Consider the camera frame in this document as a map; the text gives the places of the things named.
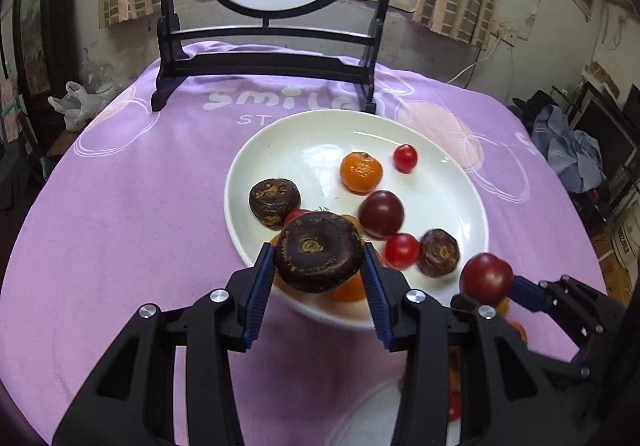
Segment white wall outlet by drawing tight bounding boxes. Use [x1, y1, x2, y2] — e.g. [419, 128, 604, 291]
[492, 23, 523, 46]

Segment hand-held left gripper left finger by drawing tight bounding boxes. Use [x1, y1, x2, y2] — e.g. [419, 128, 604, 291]
[52, 242, 277, 446]

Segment persimmon painted table screen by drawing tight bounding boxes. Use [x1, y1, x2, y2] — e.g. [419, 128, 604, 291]
[150, 0, 407, 115]

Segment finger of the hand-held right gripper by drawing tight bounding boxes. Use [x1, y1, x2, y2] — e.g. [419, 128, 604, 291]
[450, 293, 482, 319]
[509, 275, 608, 338]

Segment black monitor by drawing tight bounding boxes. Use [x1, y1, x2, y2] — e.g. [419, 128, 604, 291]
[570, 86, 640, 177]

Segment purple printed tablecloth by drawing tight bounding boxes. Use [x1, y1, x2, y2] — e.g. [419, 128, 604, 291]
[0, 40, 608, 446]

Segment dark framed cabinet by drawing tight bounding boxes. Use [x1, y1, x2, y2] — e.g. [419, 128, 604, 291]
[10, 0, 83, 111]

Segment black bag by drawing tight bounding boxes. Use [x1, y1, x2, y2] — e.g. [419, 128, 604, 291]
[512, 90, 556, 127]

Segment dark brown water chestnut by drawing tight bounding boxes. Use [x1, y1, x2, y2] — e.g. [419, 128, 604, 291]
[273, 212, 364, 295]
[416, 229, 461, 278]
[249, 178, 302, 230]

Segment large orange mandarin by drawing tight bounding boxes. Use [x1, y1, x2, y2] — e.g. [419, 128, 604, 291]
[340, 151, 384, 195]

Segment smooth orange tomato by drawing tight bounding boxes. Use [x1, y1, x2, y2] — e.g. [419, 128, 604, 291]
[330, 276, 368, 303]

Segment white plastic bag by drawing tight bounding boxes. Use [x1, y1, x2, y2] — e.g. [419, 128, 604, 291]
[47, 70, 123, 133]

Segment blue cloth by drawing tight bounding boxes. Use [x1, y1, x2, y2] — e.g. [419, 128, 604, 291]
[531, 104, 608, 194]

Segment white oval plate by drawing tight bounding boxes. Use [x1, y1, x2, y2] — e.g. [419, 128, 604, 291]
[223, 109, 490, 331]

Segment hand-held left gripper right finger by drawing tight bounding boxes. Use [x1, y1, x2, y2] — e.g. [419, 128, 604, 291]
[361, 242, 583, 446]

